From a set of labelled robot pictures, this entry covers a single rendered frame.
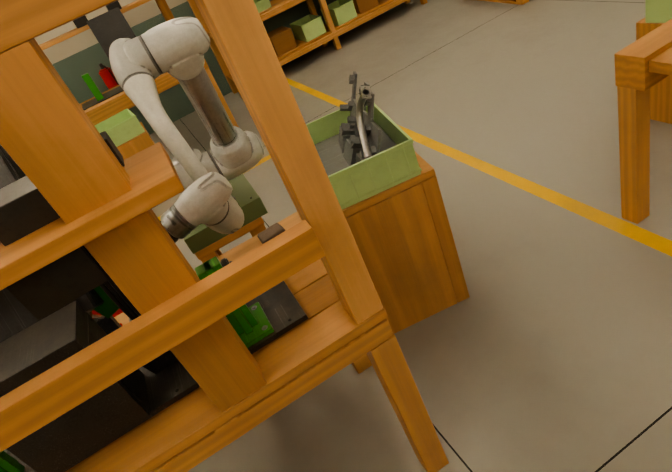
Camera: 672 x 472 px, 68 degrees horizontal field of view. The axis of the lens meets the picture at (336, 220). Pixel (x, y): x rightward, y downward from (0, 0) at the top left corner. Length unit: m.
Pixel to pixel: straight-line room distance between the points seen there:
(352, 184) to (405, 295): 0.68
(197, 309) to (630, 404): 1.66
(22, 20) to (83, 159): 0.25
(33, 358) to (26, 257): 0.40
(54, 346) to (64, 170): 0.51
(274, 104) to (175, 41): 0.71
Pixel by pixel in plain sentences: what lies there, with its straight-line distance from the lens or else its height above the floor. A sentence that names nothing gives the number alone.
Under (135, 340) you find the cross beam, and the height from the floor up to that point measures 1.26.
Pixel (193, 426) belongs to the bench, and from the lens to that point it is 1.49.
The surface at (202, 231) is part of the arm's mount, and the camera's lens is 2.15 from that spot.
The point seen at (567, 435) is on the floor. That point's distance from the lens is 2.18.
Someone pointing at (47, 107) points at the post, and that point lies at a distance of 1.04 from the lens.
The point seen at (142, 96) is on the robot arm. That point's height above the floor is 1.56.
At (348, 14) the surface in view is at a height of 0.34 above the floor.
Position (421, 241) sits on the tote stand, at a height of 0.46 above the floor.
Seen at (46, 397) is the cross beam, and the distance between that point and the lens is 1.27.
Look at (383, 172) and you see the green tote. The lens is 2.06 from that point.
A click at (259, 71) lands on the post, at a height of 1.63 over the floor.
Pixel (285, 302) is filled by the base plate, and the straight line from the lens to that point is 1.60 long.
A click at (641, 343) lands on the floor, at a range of 2.42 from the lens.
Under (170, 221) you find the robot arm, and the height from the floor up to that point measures 1.30.
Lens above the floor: 1.90
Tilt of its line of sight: 33 degrees down
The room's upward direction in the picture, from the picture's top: 24 degrees counter-clockwise
